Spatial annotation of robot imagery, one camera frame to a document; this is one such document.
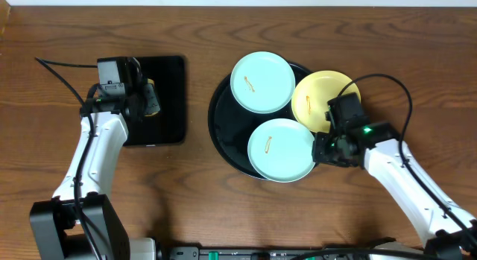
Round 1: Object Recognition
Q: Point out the yellow green sponge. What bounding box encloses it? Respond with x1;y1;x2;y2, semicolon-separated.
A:
143;78;161;116

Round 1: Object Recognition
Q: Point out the mint plate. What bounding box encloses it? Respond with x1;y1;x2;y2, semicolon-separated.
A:
230;51;295;114
247;118;315;183

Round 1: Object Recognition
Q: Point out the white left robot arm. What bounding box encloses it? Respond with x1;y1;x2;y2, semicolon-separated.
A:
29;80;159;259

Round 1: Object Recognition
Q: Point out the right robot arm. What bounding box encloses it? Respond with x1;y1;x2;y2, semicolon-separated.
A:
312;122;476;259

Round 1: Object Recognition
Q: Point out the black rectangular tray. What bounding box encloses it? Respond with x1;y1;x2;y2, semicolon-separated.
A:
124;55;187;147

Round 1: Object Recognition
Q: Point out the black round tray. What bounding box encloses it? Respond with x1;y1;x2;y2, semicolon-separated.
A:
207;75;294;180

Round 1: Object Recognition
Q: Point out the yellow plate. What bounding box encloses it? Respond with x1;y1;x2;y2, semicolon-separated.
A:
291;70;352;133

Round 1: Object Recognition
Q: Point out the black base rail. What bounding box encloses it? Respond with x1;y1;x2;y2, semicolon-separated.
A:
156;245;448;260

